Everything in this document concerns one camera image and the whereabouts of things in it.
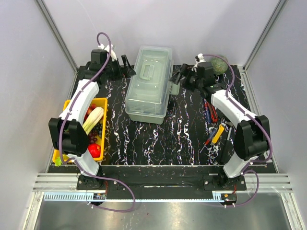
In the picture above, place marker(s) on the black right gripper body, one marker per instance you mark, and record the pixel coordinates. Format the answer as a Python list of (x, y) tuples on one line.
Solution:
[(190, 81)]

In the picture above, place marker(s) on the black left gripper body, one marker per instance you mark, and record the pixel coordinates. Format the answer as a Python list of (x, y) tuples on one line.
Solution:
[(113, 70)]

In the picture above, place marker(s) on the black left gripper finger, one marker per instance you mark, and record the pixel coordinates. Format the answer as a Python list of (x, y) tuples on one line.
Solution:
[(128, 71), (125, 61)]

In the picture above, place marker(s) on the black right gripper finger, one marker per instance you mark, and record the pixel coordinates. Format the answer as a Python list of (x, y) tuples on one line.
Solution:
[(176, 78), (184, 69)]

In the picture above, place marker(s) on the translucent green tool box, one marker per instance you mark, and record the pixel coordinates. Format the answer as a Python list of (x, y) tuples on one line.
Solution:
[(149, 89)]

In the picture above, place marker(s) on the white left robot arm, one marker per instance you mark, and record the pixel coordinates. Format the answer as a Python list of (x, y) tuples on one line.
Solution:
[(91, 76)]

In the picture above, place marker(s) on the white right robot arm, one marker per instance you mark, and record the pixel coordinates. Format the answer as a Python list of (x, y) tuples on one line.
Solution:
[(252, 137)]

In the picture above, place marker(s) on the red black utility tool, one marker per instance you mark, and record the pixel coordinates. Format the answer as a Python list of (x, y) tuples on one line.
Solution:
[(213, 114)]

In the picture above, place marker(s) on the green melon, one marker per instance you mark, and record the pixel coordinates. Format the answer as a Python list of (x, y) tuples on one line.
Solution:
[(219, 66)]

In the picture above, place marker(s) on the blue red screwdriver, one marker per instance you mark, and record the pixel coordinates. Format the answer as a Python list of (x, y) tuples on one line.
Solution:
[(207, 112)]

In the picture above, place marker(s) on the white green leek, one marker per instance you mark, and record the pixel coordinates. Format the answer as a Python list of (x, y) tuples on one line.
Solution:
[(93, 118)]

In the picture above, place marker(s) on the yellow utility knife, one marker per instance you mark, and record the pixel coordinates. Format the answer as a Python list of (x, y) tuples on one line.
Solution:
[(218, 134)]

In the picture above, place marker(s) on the small red screwdriver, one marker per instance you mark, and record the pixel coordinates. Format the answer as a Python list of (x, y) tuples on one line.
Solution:
[(212, 134)]

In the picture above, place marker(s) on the dark purple grapes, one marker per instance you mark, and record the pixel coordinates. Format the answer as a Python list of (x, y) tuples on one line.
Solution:
[(96, 135)]

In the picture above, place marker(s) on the red apple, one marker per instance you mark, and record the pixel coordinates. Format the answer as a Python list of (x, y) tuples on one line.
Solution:
[(95, 150)]

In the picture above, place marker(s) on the yellow plastic bin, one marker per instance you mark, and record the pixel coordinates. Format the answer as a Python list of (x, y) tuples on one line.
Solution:
[(74, 140)]

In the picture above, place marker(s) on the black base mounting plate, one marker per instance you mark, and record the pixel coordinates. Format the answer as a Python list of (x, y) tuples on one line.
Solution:
[(162, 182)]

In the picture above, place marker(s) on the left aluminium frame post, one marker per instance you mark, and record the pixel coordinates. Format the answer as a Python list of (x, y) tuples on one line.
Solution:
[(55, 31)]

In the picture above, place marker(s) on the aluminium frame post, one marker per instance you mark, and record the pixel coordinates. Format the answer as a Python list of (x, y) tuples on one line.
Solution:
[(55, 31), (268, 27)]

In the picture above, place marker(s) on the right aluminium frame post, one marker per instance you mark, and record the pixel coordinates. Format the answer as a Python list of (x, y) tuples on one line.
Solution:
[(268, 27)]

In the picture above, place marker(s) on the white slotted cable duct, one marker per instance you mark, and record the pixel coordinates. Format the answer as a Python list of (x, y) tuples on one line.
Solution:
[(214, 197)]

